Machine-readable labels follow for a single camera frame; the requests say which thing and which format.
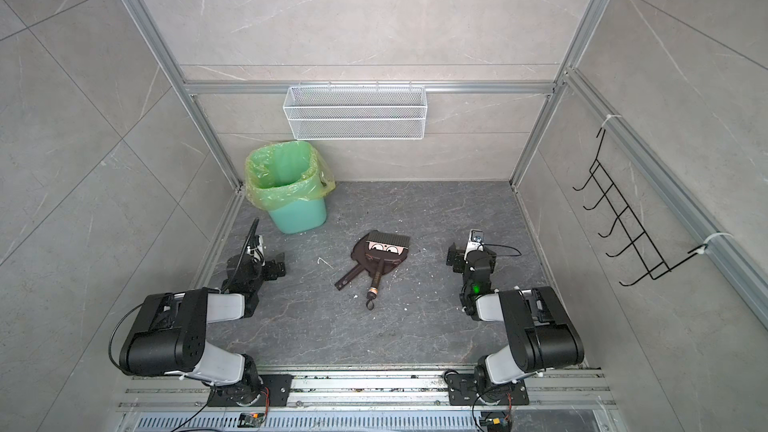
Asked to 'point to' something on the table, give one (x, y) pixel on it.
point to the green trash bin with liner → (289, 181)
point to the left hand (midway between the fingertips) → (266, 248)
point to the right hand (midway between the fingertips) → (469, 242)
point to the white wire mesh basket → (352, 113)
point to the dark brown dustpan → (366, 259)
